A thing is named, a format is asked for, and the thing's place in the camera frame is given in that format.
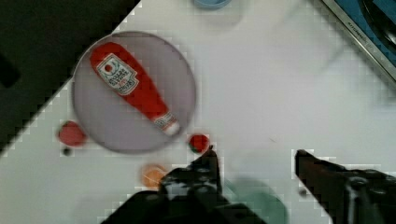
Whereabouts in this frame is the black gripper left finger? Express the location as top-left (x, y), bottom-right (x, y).
top-left (159, 145), bottom-right (224, 200)

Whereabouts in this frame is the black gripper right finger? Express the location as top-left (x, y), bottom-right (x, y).
top-left (294, 149), bottom-right (396, 224)

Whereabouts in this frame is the small red toy fruit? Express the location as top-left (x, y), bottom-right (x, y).
top-left (188, 133), bottom-right (210, 154)

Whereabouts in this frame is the orange slice toy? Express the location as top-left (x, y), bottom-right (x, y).
top-left (140, 163), bottom-right (167, 189)

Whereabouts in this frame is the green plastic colander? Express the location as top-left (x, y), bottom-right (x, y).
top-left (223, 178), bottom-right (290, 224)

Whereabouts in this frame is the grey round plate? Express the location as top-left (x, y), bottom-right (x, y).
top-left (72, 31), bottom-right (196, 154)

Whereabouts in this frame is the red toy strawberry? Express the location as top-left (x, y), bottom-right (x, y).
top-left (57, 120), bottom-right (87, 147)

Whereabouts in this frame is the red ketchup bottle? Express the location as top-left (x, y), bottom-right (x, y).
top-left (90, 42), bottom-right (180, 135)

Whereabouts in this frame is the blue bowl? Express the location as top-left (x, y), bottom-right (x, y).
top-left (192, 0), bottom-right (232, 9)

